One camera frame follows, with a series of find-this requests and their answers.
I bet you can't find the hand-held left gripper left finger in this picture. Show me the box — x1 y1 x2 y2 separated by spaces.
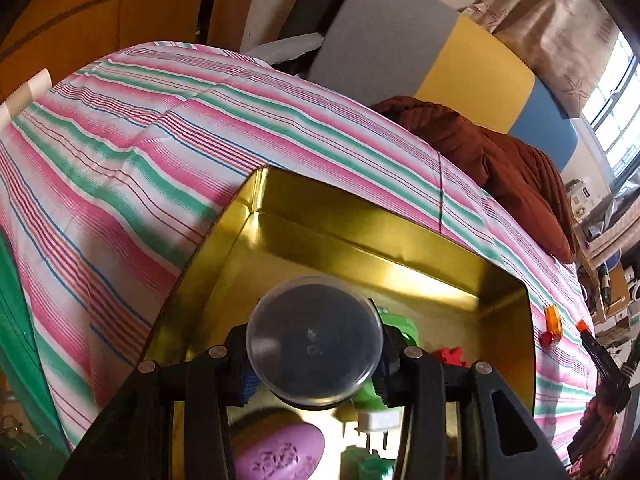
60 324 260 480

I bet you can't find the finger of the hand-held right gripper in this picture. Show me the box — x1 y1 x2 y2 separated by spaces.
580 331 624 377

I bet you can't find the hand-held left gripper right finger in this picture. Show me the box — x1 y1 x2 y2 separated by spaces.
374 326 572 480

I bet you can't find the light green plastic toy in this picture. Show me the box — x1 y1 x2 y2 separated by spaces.
352 307 421 413

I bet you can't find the black jar with clear lid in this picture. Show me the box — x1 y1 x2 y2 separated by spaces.
245 276 385 409

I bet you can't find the teal plastic clamp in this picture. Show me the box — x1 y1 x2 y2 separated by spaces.
341 447 397 480

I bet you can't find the gold metal tin box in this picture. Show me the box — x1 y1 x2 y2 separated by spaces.
145 166 537 480

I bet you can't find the red plastic piece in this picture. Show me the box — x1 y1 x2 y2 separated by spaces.
431 345 471 368

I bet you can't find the wooden desk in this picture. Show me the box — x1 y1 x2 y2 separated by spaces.
575 230 640 356

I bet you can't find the purple soap bar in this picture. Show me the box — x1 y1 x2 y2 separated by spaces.
231 421 326 480

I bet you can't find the white printed carton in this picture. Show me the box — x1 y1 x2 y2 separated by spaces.
567 180 596 218

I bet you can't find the rust brown blanket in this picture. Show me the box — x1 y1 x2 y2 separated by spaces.
370 96 578 264

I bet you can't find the window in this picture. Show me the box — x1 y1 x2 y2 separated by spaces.
580 30 640 181

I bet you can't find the beige pillow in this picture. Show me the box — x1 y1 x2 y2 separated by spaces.
460 0 623 118

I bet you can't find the grey yellow blue pillow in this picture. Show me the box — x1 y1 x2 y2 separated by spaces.
307 0 581 173

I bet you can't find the white comb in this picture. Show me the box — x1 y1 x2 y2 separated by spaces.
0 67 53 133

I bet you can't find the orange wooden wardrobe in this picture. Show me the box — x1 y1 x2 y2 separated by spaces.
0 0 261 103

